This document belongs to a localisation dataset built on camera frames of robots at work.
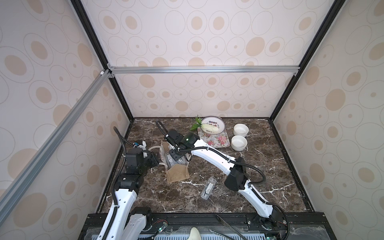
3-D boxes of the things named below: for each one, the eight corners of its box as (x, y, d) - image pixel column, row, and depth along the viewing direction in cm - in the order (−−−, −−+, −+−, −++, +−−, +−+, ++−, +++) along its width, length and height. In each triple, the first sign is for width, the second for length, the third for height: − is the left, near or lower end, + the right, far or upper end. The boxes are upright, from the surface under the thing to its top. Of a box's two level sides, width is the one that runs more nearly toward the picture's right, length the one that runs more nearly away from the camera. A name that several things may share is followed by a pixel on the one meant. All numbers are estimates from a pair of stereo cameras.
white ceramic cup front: (232, 151, 103) (233, 147, 99) (229, 139, 110) (230, 135, 106) (247, 151, 103) (249, 147, 99) (244, 139, 110) (246, 135, 106)
